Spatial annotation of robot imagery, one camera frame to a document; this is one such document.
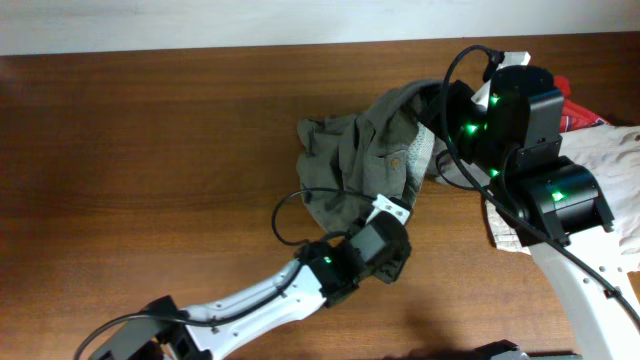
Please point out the beige shorts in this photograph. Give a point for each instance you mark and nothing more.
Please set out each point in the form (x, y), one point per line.
(611, 154)

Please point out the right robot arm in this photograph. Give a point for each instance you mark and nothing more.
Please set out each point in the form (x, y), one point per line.
(509, 150)

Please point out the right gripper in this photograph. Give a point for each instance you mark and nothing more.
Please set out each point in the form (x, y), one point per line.
(457, 93)

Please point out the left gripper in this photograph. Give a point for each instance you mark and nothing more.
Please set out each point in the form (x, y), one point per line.
(393, 266)

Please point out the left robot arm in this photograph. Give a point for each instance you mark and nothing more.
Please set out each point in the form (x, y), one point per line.
(320, 275)

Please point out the red t-shirt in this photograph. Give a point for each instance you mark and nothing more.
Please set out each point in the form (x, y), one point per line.
(575, 117)

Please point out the grey-green shorts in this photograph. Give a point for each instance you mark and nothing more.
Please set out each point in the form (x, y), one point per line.
(347, 160)

